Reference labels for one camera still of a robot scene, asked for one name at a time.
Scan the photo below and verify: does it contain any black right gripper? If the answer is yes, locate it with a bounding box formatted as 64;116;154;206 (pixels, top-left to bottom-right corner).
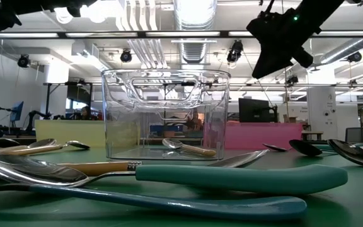
246;8;321;79

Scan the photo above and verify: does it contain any silver spoon wooden handle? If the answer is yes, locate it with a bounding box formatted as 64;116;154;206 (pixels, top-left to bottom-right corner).
0;138;58;156
0;140;91;156
162;137;217;158

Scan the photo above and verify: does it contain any black ceiling spotlight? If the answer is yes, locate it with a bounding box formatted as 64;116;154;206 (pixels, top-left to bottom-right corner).
347;50;363;63
120;49;133;63
285;74;299;86
17;54;32;69
226;40;244;63

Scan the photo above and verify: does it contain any black computer monitor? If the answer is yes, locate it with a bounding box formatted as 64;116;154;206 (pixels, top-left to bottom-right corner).
238;97;279;124

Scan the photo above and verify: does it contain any white building column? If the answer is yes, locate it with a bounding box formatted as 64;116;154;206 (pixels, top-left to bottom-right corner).
306;85;338;141

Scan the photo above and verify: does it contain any pink plastic bin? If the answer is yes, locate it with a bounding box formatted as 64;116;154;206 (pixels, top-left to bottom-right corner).
224;122;304;151

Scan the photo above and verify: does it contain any person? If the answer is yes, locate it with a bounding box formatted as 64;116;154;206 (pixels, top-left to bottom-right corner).
79;105;93;121
186;110;205;132

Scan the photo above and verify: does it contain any grey office chair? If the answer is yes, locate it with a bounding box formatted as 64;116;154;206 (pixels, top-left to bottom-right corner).
345;127;363;143

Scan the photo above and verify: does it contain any clear plastic bin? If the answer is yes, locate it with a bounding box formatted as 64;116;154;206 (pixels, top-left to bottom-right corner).
101;68;232;161

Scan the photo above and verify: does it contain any overhead rig light bar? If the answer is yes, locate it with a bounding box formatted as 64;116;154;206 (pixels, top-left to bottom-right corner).
0;30;363;40

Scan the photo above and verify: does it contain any yellow plastic bin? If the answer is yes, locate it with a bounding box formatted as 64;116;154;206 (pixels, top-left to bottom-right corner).
35;119;107;149

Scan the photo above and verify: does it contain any blue-lit monitor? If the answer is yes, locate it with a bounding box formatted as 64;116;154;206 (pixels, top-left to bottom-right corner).
9;100;25;122

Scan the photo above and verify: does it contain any silver ceiling air duct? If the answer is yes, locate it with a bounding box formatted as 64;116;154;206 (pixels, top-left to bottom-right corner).
172;0;217;64

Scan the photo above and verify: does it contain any wooden handled spoon front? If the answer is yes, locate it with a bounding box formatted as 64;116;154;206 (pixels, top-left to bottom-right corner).
0;149;270;181

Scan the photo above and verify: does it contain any black frame stand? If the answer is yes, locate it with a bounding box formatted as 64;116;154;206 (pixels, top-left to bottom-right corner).
43;81;94;120

